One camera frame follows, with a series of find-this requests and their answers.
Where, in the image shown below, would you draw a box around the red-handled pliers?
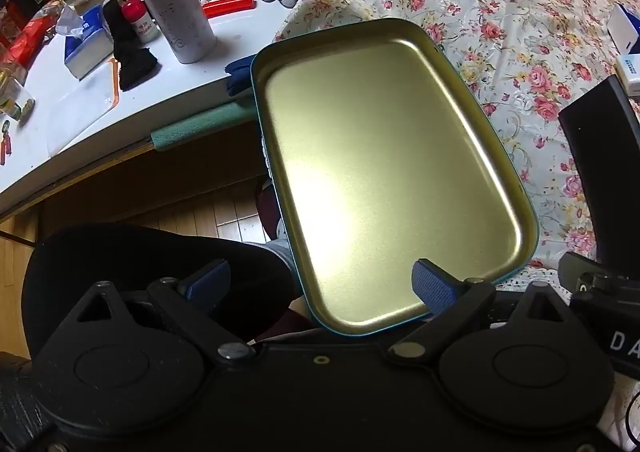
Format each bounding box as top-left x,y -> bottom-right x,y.
0,119 -> 14,166

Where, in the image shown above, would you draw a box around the blue tissue box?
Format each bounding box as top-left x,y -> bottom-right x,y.
55,2 -> 115,80

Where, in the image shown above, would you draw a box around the floral bedspread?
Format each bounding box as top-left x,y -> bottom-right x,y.
272,0 -> 640,290

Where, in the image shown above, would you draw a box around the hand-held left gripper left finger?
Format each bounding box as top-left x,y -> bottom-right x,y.
74,259 -> 257,369

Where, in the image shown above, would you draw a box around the blue and white carton box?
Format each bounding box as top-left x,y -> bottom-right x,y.
606,2 -> 640,54

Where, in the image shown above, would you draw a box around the clear plastic folder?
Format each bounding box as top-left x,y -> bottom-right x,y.
46,57 -> 121,158

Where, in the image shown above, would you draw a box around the small white tissue pack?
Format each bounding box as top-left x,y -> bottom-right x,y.
614,52 -> 640,96

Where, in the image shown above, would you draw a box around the glass jar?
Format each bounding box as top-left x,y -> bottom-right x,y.
0,77 -> 36,122

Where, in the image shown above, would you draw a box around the navy blue cloth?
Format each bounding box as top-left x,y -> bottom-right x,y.
224,57 -> 259,101

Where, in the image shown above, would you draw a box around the red tool handle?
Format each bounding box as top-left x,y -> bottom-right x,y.
202,0 -> 257,20

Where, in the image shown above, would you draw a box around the black sock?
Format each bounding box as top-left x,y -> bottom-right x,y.
102,0 -> 160,92

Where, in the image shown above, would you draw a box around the small red-capped bottle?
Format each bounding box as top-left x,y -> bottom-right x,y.
121,0 -> 161,44

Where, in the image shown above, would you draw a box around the green foam edge guard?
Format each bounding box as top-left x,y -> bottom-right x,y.
149,100 -> 258,153

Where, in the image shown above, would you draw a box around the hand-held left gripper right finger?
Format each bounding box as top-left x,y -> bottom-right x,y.
387,258 -> 572,369

